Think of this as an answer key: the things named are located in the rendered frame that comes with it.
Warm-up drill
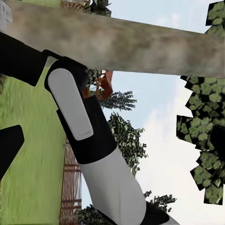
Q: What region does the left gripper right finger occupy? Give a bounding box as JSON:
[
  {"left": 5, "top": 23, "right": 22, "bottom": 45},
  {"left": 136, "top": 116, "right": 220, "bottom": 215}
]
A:
[{"left": 210, "top": 124, "right": 225, "bottom": 162}]

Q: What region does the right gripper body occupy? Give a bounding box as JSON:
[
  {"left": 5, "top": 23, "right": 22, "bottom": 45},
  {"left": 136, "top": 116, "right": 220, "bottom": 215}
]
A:
[{"left": 0, "top": 31, "right": 24, "bottom": 77}]

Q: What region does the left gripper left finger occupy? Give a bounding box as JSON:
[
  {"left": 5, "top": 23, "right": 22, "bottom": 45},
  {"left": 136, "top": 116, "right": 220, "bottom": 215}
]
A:
[{"left": 0, "top": 125, "right": 24, "bottom": 180}]

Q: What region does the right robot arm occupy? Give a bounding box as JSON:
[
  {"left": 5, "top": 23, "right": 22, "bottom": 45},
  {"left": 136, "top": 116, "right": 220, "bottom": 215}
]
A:
[{"left": 0, "top": 0, "right": 180, "bottom": 225}]

